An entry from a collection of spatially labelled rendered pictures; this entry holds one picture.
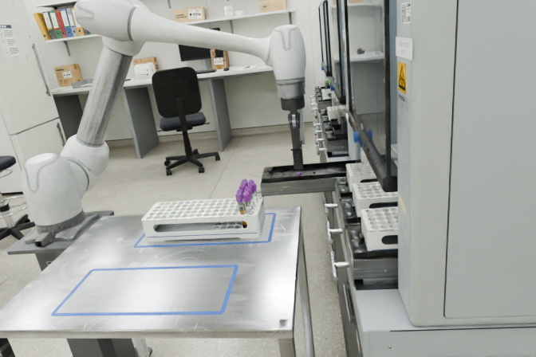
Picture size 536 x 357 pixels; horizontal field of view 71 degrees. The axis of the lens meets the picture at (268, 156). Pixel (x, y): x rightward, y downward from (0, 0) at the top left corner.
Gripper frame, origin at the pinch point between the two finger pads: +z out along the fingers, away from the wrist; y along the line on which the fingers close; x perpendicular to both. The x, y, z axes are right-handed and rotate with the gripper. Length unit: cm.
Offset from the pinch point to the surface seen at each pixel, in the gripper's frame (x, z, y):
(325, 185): -8.3, 9.9, -2.5
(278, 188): 7.4, 9.8, -2.5
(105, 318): 36, 6, -64
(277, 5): 18, -64, 329
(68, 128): 292, 47, 311
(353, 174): -16.3, 1.8, -14.0
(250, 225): 11.3, 2.4, -39.2
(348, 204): -13.2, 6.3, -24.2
